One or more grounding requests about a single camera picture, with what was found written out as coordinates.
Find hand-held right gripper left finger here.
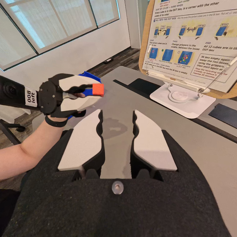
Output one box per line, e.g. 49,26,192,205
57,109,106,177

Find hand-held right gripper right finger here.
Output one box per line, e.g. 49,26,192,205
130,110,178,178

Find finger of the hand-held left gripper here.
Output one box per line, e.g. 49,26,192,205
59,75,102,92
60,91,103,112

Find blue plastic bin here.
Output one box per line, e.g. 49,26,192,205
68,71,102,120

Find red wooden cube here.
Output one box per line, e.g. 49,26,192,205
92,83,105,97

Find person's left forearm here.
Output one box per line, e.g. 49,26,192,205
0,119,69,181

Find black wristband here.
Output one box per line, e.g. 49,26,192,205
45,115,68,128

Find black caster chair base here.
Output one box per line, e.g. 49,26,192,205
0,119,26,146

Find instruction sheet on wooden stand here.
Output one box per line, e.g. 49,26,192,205
138,0,237,119

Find black desk cable cover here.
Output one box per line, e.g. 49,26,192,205
208,103,237,129
128,78,162,97

